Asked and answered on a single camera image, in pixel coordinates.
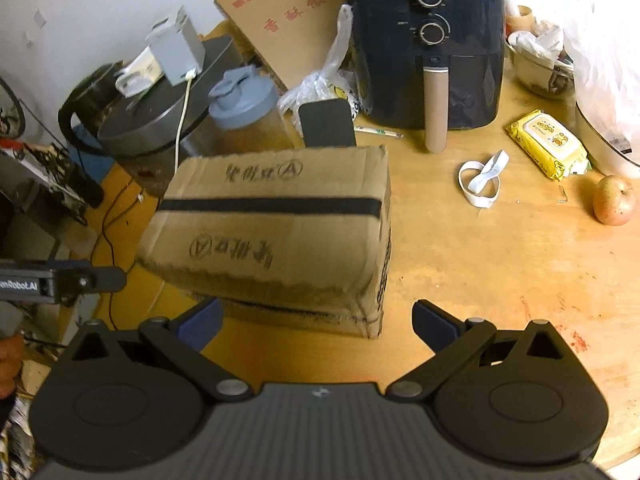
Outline clear bottle grey lid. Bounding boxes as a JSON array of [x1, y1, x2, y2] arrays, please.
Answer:
[[208, 65, 295, 155]]

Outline white bowl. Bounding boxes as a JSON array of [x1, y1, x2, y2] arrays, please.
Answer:
[[575, 105, 639, 180]]

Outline white elastic band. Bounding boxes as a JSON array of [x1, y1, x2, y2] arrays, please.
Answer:
[[458, 150, 510, 209]]

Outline clear plastic bag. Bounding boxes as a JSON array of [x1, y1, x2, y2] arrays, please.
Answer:
[[565, 0, 639, 153]]

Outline black thin cable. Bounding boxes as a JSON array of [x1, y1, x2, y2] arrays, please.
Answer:
[[89, 173, 162, 334]]

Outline flat cardboard with red text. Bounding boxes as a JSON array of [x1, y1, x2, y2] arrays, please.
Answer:
[[215, 0, 345, 89]]

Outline person left hand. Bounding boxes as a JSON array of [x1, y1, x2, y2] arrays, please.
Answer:
[[0, 333, 24, 400]]

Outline white power adapter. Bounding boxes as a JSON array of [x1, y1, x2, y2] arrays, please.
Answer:
[[145, 6, 206, 87]]

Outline steel bowl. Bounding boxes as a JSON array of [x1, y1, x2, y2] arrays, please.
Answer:
[[506, 41, 575, 100]]

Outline yellow wet wipes pack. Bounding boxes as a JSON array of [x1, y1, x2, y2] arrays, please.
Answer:
[[506, 110, 590, 181]]

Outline red apple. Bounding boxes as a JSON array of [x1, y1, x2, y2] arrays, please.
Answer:
[[592, 176, 637, 226]]

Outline cardboard box lid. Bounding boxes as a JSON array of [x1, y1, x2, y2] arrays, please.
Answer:
[[137, 145, 390, 316]]

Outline open cardboard box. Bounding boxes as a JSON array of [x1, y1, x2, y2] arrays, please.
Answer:
[[219, 236, 392, 339]]

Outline white charging cable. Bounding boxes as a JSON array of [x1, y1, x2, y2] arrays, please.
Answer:
[[171, 71, 198, 172]]

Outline dark blue air fryer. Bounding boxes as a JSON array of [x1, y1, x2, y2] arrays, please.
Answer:
[[347, 0, 506, 153]]

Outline white printed plastic bag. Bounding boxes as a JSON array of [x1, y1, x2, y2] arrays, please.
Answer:
[[277, 4, 362, 139]]

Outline steel rice cooker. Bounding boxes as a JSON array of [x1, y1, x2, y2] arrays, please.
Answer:
[[58, 35, 242, 162]]

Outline black phone stand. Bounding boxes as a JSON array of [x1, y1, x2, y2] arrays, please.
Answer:
[[298, 98, 356, 148]]

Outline wrapped chopsticks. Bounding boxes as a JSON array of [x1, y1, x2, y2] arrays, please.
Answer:
[[354, 126, 404, 139]]

